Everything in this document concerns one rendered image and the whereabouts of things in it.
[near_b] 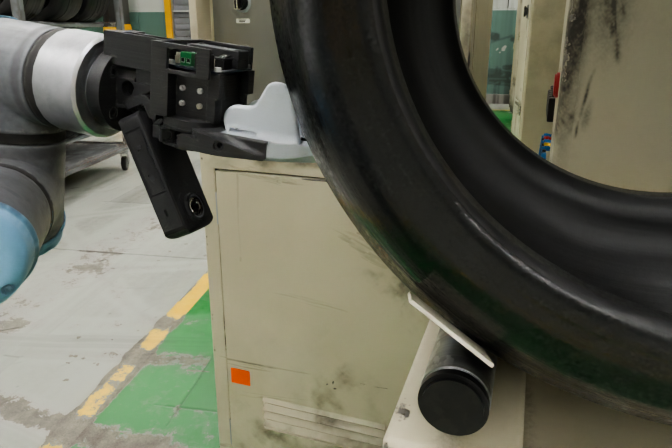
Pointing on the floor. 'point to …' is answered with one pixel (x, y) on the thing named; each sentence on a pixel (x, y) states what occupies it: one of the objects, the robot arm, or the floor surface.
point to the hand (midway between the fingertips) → (323, 156)
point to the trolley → (63, 16)
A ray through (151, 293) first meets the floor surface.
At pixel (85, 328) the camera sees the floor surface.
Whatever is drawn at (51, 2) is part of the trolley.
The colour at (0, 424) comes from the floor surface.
